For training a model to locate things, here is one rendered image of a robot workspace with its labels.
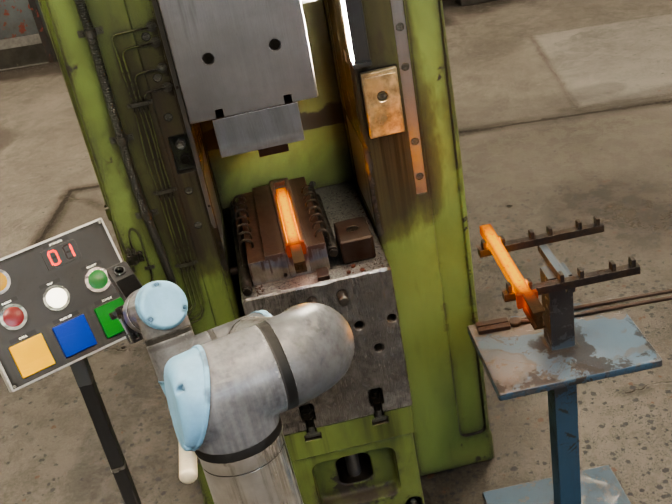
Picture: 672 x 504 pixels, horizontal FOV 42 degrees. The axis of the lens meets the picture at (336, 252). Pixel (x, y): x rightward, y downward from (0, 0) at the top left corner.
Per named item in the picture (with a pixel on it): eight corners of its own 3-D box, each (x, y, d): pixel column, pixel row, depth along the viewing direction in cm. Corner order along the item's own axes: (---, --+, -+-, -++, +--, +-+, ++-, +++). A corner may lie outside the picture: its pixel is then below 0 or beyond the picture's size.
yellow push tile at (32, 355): (55, 363, 196) (41, 332, 195) (23, 379, 192) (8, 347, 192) (55, 363, 197) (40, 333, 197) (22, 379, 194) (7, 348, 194)
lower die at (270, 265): (330, 268, 224) (324, 239, 220) (253, 285, 223) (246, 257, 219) (308, 199, 261) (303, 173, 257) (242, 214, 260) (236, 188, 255)
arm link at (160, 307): (150, 340, 158) (131, 287, 158) (136, 343, 169) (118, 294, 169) (198, 322, 162) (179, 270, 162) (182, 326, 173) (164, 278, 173)
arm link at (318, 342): (360, 286, 109) (260, 301, 174) (267, 322, 106) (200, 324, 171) (392, 374, 110) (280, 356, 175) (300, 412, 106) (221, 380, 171)
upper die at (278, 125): (305, 140, 207) (297, 101, 202) (221, 158, 206) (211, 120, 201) (285, 85, 243) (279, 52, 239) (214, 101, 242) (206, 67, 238)
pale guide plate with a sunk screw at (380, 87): (405, 132, 223) (396, 67, 215) (371, 139, 222) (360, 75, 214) (403, 129, 225) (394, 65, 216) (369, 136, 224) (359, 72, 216)
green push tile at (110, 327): (138, 324, 204) (124, 294, 204) (108, 339, 201) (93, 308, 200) (136, 325, 206) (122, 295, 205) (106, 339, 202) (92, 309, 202)
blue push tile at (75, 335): (97, 343, 200) (83, 313, 200) (66, 358, 197) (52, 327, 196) (96, 343, 202) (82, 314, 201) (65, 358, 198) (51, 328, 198)
